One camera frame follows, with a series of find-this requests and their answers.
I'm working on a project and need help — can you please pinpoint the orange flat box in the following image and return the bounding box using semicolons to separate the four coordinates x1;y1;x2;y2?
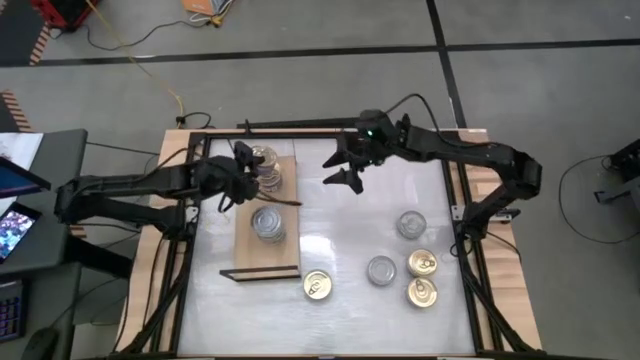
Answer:
180;0;236;26

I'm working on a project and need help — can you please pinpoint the dark computer mouse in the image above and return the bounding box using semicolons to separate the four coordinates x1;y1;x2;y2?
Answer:
20;327;60;360

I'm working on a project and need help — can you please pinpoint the thin black curved floor cable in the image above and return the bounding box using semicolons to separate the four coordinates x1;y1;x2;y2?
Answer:
558;154;640;246

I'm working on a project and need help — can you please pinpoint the black mat with orange stripes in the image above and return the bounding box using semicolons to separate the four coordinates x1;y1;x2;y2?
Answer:
0;88;34;134
0;0;54;69

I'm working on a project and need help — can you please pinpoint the black floor device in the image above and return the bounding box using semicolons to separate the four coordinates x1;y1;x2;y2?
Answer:
593;138;640;205

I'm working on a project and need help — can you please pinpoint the yellow hanging cable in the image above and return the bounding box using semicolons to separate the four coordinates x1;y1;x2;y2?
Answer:
84;0;187;119

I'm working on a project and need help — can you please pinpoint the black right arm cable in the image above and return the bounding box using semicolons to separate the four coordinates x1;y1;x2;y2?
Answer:
384;92;496;151

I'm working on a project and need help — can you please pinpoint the white paper sheet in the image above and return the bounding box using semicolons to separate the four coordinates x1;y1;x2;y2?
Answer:
0;132;45;171

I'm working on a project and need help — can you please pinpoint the long black bar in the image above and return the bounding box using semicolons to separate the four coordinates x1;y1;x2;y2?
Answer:
236;118;359;130

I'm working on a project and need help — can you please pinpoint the tablet with colourful screen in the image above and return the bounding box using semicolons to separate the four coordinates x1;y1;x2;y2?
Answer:
0;201;43;265

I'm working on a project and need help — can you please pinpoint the tablet with blue screen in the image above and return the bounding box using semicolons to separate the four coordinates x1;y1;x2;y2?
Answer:
0;155;52;200

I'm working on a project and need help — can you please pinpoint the keyboard with purple keys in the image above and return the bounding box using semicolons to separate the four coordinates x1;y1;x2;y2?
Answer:
0;279;29;344

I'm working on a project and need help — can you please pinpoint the red crate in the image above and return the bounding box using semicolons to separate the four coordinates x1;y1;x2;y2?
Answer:
30;0;101;32

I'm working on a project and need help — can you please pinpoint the dark grey desk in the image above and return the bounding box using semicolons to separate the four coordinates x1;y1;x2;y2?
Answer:
0;128;134;360

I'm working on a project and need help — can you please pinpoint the black cable loop with plug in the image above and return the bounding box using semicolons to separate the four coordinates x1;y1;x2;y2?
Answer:
174;111;214;130

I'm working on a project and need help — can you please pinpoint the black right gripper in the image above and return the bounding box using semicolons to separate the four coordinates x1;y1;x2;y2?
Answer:
322;109;409;196

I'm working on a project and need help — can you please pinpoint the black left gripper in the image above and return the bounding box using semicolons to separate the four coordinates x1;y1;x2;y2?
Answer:
207;140;303;207

